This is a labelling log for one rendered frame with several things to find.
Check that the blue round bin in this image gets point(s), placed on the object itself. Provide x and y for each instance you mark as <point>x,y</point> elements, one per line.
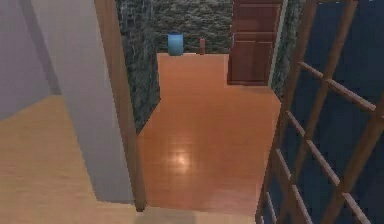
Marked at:
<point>175,44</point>

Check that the reddish brown panelled door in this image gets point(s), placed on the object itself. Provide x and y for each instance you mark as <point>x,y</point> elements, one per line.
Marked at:
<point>253,43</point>

